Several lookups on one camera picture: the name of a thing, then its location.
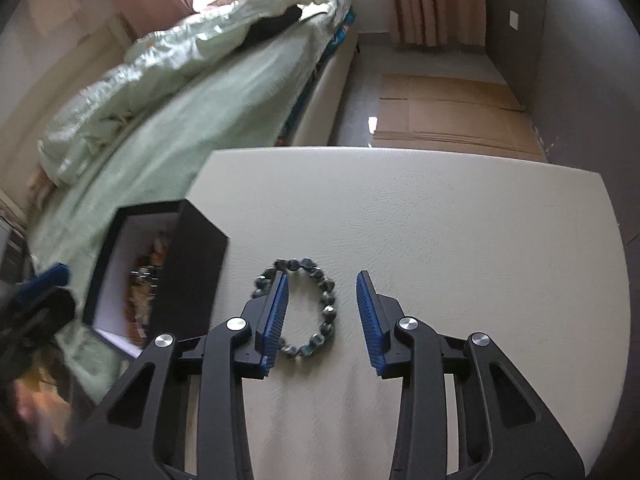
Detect blue printed mattress cover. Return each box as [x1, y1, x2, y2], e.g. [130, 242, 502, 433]
[277, 7, 360, 141]

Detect light green duvet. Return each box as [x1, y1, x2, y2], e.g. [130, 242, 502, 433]
[37, 0, 346, 187]

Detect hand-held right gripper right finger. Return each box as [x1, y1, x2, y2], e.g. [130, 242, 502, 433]
[355, 270, 586, 480]

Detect black cloth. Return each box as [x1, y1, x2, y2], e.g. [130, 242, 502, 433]
[245, 6, 304, 44]

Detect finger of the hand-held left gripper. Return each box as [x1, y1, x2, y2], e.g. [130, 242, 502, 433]
[27, 287, 77, 333]
[17, 263, 71, 307]

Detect cream bed headboard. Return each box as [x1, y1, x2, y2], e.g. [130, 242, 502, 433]
[0, 10, 141, 196]

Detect grey-green bead bracelet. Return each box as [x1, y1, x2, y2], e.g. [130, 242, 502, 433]
[250, 257, 337, 359]

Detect brown wooden bead bracelet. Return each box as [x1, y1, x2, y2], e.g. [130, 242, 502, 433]
[125, 237, 173, 343]

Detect bed with green sheet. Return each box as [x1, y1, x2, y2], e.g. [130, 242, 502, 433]
[20, 10, 351, 401]

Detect person's left hand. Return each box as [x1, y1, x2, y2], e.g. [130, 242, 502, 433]
[10, 377, 68, 448]

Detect white low table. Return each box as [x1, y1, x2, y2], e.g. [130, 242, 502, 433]
[182, 146, 628, 480]

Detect flattened cardboard sheets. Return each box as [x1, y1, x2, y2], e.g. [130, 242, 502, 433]
[372, 72, 547, 154]

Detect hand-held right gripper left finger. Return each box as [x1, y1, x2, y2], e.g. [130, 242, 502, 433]
[70, 272, 291, 480]

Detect cream bed base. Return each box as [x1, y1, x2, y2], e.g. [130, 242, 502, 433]
[290, 30, 362, 147]

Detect black jewelry box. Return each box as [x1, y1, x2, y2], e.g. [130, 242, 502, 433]
[82, 199, 230, 360]

